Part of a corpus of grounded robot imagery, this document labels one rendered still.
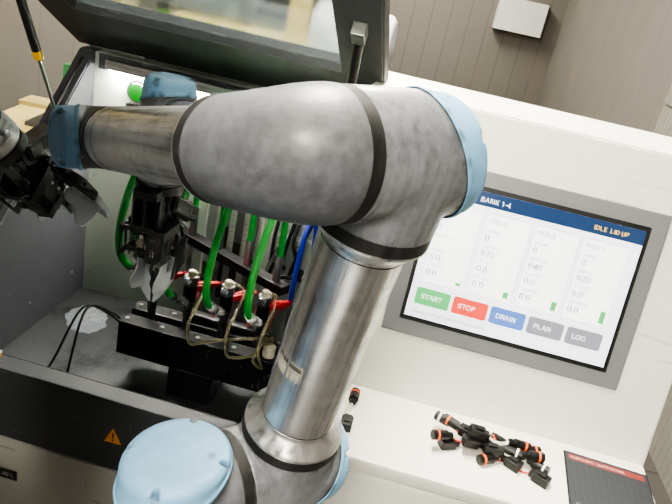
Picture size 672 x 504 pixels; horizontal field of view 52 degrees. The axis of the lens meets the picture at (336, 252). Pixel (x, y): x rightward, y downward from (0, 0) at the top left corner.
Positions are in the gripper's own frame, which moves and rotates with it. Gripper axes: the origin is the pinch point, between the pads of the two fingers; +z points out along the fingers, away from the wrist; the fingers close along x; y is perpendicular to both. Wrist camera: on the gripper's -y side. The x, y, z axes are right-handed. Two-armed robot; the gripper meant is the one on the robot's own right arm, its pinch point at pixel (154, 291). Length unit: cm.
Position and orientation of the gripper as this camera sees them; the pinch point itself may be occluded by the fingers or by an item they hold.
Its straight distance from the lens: 116.1
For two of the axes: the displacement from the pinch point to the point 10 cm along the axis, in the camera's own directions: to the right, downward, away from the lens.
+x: 9.6, 2.5, -1.0
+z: -1.9, 9.0, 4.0
